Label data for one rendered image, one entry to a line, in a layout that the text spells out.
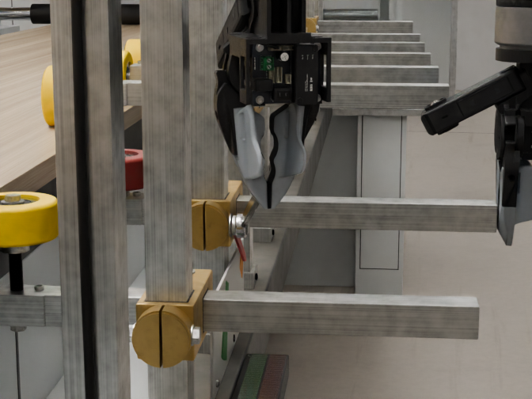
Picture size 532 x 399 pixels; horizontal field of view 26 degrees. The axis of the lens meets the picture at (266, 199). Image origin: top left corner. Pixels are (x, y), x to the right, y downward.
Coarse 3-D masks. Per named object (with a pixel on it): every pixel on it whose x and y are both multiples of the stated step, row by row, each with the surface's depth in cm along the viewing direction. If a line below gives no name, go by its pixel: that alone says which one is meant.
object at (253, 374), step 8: (256, 360) 122; (264, 360) 122; (248, 368) 120; (256, 368) 120; (248, 376) 117; (256, 376) 117; (248, 384) 115; (256, 384) 115; (240, 392) 113; (248, 392) 113; (256, 392) 113
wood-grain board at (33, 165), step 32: (32, 32) 341; (128, 32) 341; (0, 64) 241; (32, 64) 241; (0, 96) 186; (32, 96) 186; (0, 128) 151; (32, 128) 151; (0, 160) 127; (32, 160) 127; (0, 192) 112
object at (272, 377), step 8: (272, 360) 122; (280, 360) 122; (272, 368) 120; (280, 368) 120; (264, 376) 117; (272, 376) 117; (280, 376) 117; (264, 384) 115; (272, 384) 115; (264, 392) 113; (272, 392) 113
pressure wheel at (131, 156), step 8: (128, 152) 129; (136, 152) 128; (128, 160) 124; (136, 160) 124; (128, 168) 124; (136, 168) 124; (128, 176) 124; (136, 176) 125; (128, 184) 124; (136, 184) 125; (128, 192) 128
